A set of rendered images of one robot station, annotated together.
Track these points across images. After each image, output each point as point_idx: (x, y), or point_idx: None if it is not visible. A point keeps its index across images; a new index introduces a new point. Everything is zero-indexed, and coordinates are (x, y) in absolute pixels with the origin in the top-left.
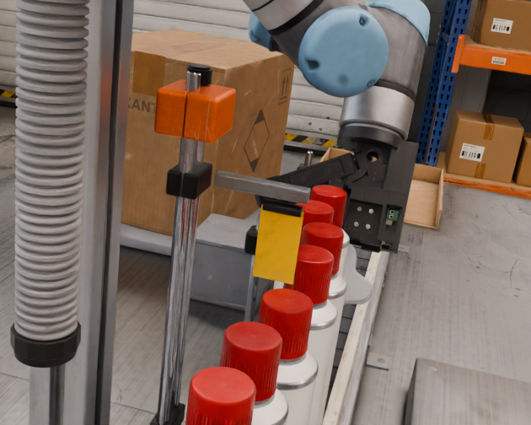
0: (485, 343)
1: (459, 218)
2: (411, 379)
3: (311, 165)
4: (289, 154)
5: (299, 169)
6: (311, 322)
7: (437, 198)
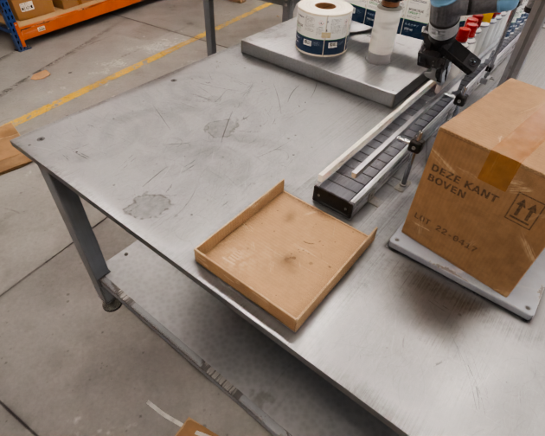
0: (342, 118)
1: (245, 201)
2: (395, 99)
3: (463, 45)
4: (331, 372)
5: (466, 48)
6: None
7: (234, 230)
